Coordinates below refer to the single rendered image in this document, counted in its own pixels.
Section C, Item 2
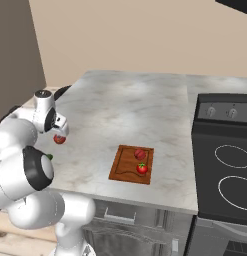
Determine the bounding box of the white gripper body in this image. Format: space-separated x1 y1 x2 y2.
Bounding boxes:
53 113 70 138

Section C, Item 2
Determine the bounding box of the red bell pepper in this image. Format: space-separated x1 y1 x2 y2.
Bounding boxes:
53 134 67 145

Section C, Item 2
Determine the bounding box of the brown wooden cutting board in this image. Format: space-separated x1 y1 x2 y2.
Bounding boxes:
108 144 155 186

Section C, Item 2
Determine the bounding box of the red onion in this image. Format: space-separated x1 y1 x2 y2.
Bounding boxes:
133 148 147 161

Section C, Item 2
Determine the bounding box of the red tomato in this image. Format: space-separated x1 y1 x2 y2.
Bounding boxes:
135 162 149 175

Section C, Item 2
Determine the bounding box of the grey drawer front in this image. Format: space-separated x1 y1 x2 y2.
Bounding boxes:
93 198 196 231

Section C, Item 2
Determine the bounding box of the grey cupboard door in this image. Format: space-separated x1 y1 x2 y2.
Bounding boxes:
82 223 191 256

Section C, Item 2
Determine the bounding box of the black stove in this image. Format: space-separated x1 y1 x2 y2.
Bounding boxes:
184 92 247 256

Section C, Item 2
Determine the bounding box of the black range hood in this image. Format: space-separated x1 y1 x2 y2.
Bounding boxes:
214 0 247 15

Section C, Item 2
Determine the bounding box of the silver drawer handle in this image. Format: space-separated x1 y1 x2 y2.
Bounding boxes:
104 206 137 225

